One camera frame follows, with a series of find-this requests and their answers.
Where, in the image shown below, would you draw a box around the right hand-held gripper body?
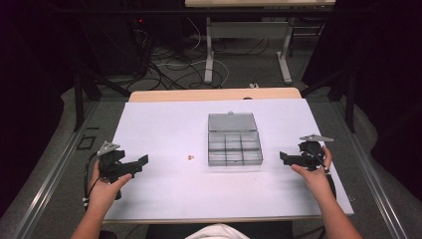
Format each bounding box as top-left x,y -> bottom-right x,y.
290,133 -> 334,172

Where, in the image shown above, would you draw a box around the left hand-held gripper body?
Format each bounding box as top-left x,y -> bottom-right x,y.
97,141 -> 136,184

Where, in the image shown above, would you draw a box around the person's right hand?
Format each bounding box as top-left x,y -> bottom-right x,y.
291,145 -> 334,199

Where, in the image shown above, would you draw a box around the person's left hand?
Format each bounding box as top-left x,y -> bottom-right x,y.
87,161 -> 133,214

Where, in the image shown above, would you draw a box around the white table board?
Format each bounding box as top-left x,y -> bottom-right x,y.
104,98 -> 354,224

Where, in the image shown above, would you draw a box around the clear plastic compartment box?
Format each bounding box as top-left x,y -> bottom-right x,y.
207,111 -> 265,167

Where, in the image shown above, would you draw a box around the person's dark pants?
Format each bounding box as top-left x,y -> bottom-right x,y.
144,220 -> 295,239

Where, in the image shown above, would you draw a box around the black metal stand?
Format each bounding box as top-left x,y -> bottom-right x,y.
72,64 -> 132,132
299,64 -> 357,134

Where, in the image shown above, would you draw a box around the person's white shirt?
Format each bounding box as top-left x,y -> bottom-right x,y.
184,223 -> 251,239

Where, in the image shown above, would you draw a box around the black computer tower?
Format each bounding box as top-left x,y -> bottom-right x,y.
81,14 -> 152,77

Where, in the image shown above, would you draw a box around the white desk with metal legs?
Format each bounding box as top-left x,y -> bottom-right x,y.
184,0 -> 336,85

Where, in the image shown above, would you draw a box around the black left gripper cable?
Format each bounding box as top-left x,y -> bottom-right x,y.
83,151 -> 102,212

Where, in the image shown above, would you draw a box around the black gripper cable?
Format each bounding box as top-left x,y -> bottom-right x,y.
83,151 -> 102,212
305,148 -> 337,201

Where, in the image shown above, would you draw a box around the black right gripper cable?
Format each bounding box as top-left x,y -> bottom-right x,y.
305,148 -> 337,201

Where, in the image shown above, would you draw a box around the black square floor frame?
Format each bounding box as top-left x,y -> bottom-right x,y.
76,134 -> 98,151

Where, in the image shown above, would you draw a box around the aluminium floor rail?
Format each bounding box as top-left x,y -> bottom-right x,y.
332,100 -> 411,239
11,100 -> 100,239

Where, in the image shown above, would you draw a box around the bundle of black floor cables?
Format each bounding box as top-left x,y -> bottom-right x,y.
130,28 -> 272,92

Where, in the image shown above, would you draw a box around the white floor cable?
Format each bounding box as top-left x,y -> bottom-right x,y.
154,16 -> 231,89

